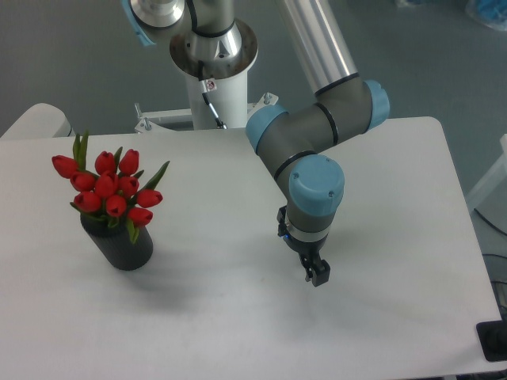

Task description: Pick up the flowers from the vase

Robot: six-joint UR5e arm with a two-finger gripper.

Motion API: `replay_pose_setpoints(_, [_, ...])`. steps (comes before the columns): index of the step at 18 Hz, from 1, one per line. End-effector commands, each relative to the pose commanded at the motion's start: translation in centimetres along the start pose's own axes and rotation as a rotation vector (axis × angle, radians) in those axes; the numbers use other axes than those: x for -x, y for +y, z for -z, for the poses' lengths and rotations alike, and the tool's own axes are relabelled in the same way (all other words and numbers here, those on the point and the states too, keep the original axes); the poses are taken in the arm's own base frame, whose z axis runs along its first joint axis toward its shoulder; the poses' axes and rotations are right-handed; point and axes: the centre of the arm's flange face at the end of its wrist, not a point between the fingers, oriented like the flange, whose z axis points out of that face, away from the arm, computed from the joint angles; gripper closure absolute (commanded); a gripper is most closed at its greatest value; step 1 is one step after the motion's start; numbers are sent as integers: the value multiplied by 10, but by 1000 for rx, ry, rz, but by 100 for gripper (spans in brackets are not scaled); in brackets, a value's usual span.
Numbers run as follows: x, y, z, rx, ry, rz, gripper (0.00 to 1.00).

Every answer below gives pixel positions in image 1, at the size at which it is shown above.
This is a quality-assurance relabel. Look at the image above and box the white chair back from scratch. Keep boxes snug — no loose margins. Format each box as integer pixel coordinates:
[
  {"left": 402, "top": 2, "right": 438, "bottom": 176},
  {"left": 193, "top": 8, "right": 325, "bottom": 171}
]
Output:
[{"left": 1, "top": 103, "right": 75, "bottom": 140}]

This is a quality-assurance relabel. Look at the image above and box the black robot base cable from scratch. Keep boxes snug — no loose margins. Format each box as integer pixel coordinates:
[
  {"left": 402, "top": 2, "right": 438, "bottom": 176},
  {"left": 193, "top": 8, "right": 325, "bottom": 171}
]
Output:
[{"left": 196, "top": 59, "right": 229, "bottom": 131}]

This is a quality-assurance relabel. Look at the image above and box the black box at table edge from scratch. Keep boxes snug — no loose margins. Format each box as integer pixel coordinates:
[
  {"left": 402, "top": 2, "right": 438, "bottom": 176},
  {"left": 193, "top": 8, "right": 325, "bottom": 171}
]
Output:
[{"left": 476, "top": 321, "right": 506, "bottom": 363}]

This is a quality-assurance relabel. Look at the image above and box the black ribbed vase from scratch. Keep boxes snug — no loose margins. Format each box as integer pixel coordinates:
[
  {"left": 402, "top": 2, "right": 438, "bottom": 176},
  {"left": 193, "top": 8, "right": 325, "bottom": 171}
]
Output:
[{"left": 80, "top": 215, "right": 154, "bottom": 271}]

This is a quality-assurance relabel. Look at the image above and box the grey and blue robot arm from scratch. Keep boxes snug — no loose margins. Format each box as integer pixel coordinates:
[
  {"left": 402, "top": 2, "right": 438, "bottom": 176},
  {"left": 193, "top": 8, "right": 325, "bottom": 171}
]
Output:
[{"left": 122, "top": 1, "right": 390, "bottom": 286}]

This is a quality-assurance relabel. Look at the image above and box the red tulip bouquet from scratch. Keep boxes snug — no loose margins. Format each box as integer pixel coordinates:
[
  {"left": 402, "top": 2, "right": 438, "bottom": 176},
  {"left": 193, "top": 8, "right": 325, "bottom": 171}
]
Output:
[{"left": 51, "top": 132, "right": 170, "bottom": 244}]

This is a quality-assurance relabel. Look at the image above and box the white furniture at right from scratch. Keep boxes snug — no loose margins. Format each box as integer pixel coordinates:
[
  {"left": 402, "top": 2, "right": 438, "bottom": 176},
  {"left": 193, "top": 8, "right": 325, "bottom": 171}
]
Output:
[{"left": 465, "top": 135, "right": 506, "bottom": 214}]

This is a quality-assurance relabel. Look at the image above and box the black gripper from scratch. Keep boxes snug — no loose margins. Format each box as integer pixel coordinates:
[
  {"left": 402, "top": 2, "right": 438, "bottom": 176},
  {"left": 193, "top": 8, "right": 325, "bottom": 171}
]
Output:
[{"left": 276, "top": 207, "right": 330, "bottom": 287}]

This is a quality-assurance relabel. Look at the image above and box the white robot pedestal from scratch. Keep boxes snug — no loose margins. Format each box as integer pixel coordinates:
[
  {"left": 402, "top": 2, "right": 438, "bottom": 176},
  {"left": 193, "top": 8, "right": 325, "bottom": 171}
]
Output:
[{"left": 135, "top": 19, "right": 279, "bottom": 133}]

